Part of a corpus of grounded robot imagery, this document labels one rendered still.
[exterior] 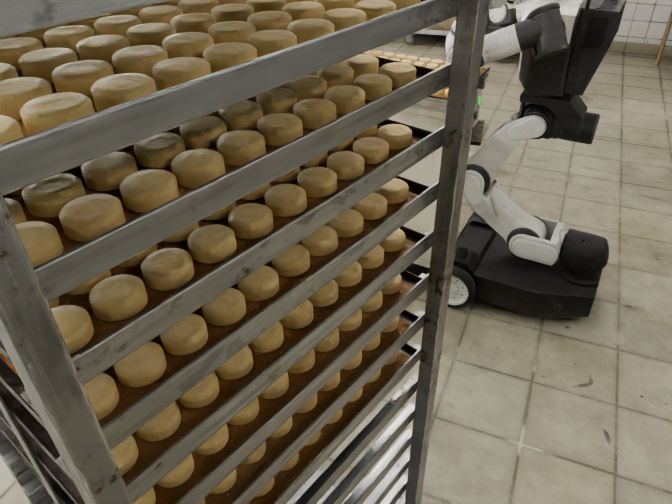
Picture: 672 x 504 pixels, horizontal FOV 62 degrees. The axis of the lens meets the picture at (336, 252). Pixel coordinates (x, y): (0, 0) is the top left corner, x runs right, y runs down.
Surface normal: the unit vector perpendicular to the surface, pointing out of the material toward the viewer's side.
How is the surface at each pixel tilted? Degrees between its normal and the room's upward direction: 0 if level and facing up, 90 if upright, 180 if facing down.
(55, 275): 90
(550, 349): 0
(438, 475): 0
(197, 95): 90
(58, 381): 90
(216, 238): 0
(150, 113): 90
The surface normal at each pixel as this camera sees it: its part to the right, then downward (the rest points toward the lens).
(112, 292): -0.01, -0.81
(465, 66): -0.64, 0.46
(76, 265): 0.77, 0.36
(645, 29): -0.39, 0.55
